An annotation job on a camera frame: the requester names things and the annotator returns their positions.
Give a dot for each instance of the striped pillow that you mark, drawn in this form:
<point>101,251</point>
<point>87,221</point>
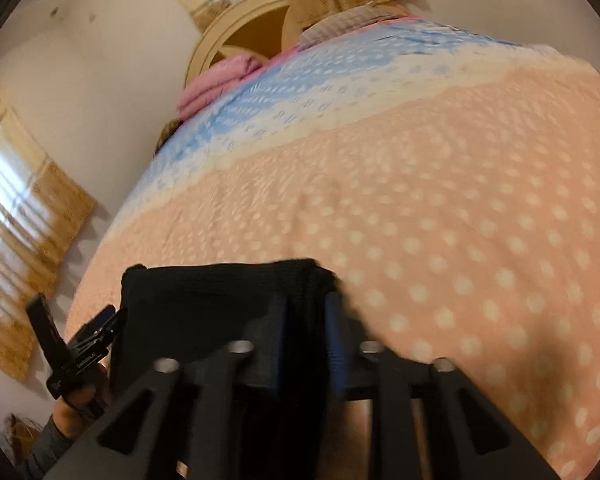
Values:
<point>342,23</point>

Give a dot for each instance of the folded pink blanket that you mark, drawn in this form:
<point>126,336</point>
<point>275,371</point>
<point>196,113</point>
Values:
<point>221,77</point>

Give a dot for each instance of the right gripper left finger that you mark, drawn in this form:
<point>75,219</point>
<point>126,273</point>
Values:
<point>182,413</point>

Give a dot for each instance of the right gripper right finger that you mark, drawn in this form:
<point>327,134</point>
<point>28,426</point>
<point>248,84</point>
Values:
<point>427,421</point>

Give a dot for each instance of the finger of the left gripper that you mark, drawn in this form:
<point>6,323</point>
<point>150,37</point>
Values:
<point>102,321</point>
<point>47,329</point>

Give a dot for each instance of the polka dot bedspread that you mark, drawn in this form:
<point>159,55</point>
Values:
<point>451,181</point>

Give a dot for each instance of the grey sleeve forearm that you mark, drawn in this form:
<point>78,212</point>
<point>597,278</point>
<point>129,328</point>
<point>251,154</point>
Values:
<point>47,450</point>

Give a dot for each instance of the brown patterned cloth bundle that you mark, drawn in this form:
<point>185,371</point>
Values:
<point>167,131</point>

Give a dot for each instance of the person's left hand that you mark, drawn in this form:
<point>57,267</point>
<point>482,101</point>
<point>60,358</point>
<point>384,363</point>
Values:
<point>71,415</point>

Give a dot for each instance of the cream wooden headboard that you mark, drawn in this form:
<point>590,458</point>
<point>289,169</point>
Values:
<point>261,28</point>

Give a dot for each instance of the black pants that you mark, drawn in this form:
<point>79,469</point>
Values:
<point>291,310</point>

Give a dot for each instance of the beige window curtain left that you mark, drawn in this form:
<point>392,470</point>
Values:
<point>42,212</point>

